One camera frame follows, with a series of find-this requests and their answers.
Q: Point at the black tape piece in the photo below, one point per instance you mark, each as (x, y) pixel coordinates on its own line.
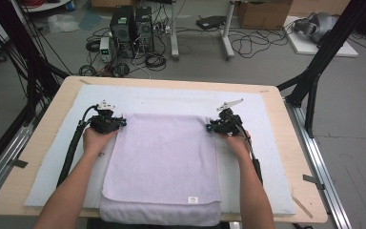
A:
(17, 163)

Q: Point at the white floor board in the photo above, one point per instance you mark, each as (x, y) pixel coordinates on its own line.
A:
(301, 46)

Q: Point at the clear plastic bag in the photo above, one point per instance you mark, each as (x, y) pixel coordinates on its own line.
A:
(63, 24)

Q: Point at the narrow black computer tower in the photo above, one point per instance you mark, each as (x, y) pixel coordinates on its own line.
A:
(144, 30)

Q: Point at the person's left hand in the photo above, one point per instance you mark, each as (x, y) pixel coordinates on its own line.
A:
(95, 143)

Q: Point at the wide black computer tower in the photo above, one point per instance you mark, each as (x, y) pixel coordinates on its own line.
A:
(122, 31)

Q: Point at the flat black device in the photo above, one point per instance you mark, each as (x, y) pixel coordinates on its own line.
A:
(210, 22)

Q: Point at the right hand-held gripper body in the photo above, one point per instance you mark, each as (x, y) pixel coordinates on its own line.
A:
(230, 125)

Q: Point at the pale purple patterned towel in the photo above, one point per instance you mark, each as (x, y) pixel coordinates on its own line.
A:
(162, 165)

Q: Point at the white grid mat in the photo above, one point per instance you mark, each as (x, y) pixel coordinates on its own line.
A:
(171, 98)

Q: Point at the white desk leg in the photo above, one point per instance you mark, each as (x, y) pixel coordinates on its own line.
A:
(227, 35)
(174, 31)

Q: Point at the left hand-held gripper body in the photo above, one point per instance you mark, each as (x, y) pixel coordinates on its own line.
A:
(103, 124)

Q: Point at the grey tape piece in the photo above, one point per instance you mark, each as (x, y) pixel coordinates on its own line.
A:
(313, 180)

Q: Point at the aluminium rail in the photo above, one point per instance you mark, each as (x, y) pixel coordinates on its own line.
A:
(9, 149)
(321, 171)

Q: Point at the thin wooden stick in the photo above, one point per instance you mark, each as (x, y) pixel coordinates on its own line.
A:
(301, 206)

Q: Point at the black metal frame stand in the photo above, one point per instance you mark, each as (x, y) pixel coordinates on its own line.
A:
(28, 57)
(324, 54)

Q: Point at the person's right hand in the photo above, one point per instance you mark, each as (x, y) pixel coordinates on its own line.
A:
(236, 144)

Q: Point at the grey rounded machine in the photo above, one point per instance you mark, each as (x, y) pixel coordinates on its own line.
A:
(321, 25)

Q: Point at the brown cardboard box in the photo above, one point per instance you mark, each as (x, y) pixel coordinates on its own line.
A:
(263, 14)

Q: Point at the white power supply unit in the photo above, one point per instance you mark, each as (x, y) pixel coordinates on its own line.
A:
(105, 49)

